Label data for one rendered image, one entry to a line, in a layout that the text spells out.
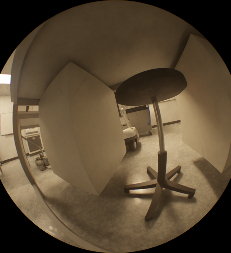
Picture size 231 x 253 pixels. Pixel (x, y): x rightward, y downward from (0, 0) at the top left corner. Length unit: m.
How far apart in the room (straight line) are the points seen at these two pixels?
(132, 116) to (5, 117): 5.07
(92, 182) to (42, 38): 0.62
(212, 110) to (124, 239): 0.70
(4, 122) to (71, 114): 4.30
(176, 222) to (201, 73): 0.70
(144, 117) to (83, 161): 1.85
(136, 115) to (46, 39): 2.02
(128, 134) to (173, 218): 1.08
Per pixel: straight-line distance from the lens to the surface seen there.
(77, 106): 0.30
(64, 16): 0.39
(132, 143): 1.17
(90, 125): 0.33
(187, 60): 0.56
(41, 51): 0.47
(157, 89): 0.26
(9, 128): 4.36
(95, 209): 0.59
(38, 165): 1.68
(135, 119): 2.00
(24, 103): 0.83
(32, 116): 1.27
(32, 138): 3.58
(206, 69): 0.46
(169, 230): 0.50
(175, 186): 0.52
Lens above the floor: 0.49
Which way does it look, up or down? 2 degrees down
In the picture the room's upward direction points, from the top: 12 degrees counter-clockwise
